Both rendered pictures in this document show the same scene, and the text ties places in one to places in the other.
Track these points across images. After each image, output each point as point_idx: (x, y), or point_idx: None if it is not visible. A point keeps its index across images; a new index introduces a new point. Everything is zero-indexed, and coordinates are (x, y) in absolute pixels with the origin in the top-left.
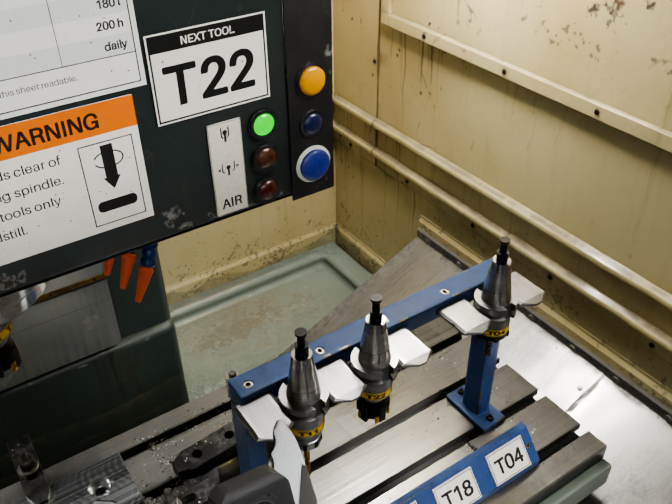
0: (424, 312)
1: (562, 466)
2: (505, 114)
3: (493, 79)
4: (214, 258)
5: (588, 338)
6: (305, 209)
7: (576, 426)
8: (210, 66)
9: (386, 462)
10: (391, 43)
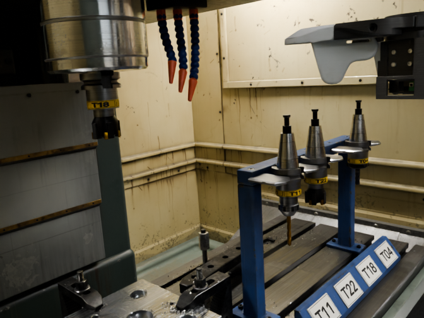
0: (325, 147)
1: (414, 259)
2: (305, 106)
3: (295, 91)
4: (134, 243)
5: (383, 215)
6: (183, 212)
7: (407, 244)
8: None
9: (312, 274)
10: (229, 98)
